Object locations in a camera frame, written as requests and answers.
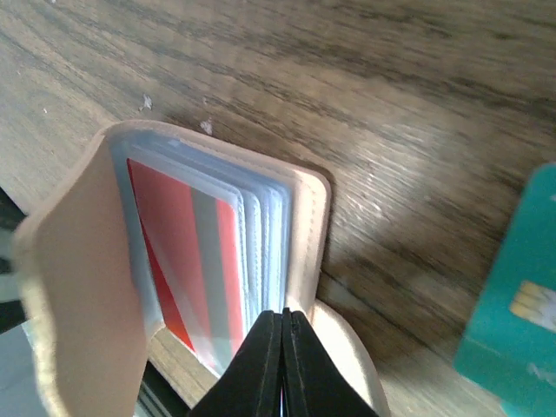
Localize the beige card holder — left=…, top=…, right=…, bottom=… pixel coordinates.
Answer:
left=12, top=120, right=390, bottom=416

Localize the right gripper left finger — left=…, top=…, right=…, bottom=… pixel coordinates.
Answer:
left=189, top=311, right=282, bottom=417

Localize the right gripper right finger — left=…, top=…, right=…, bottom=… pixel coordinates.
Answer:
left=281, top=308, right=377, bottom=417

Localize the red VIP card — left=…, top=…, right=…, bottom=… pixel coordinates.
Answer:
left=127, top=156, right=246, bottom=375

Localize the teal VIP card front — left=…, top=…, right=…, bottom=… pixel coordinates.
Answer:
left=453, top=163, right=555, bottom=416

